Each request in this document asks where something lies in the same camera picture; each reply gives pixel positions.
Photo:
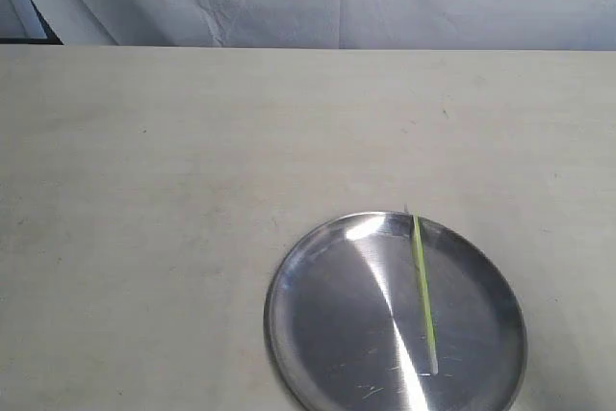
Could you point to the thin green stick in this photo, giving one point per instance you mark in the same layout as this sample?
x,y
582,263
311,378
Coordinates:
x,y
418,254

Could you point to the round silver metal plate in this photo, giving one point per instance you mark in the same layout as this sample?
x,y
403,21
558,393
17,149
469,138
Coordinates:
x,y
344,322

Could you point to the dark frame at left edge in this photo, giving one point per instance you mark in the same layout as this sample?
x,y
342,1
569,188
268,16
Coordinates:
x,y
22,23

